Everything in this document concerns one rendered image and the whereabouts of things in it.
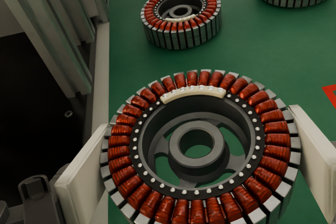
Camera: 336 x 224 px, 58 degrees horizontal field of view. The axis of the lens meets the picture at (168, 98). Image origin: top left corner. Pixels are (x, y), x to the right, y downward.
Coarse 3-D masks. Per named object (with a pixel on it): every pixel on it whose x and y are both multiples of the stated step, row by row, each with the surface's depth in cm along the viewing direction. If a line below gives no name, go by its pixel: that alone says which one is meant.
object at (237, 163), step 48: (144, 96) 20; (192, 96) 19; (240, 96) 18; (144, 144) 18; (192, 144) 20; (288, 144) 16; (144, 192) 15; (192, 192) 15; (240, 192) 14; (288, 192) 14
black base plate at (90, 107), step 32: (96, 32) 47; (0, 64) 43; (32, 64) 41; (0, 96) 38; (32, 96) 37; (64, 96) 36; (0, 128) 34; (32, 128) 34; (64, 128) 33; (0, 160) 31; (32, 160) 31; (64, 160) 30; (0, 192) 29
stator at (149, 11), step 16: (160, 0) 44; (176, 0) 45; (192, 0) 44; (208, 0) 41; (144, 16) 42; (160, 16) 44; (176, 16) 42; (192, 16) 39; (208, 16) 39; (160, 32) 39; (176, 32) 39; (192, 32) 39; (208, 32) 40; (176, 48) 41
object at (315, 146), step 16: (304, 112) 17; (304, 128) 15; (304, 144) 15; (320, 144) 13; (304, 160) 15; (320, 160) 13; (304, 176) 16; (320, 176) 13; (320, 192) 13; (320, 208) 14
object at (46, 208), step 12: (24, 180) 13; (36, 180) 13; (24, 192) 13; (36, 192) 13; (48, 192) 13; (24, 204) 13; (36, 204) 13; (48, 204) 13; (24, 216) 12; (36, 216) 12; (48, 216) 12
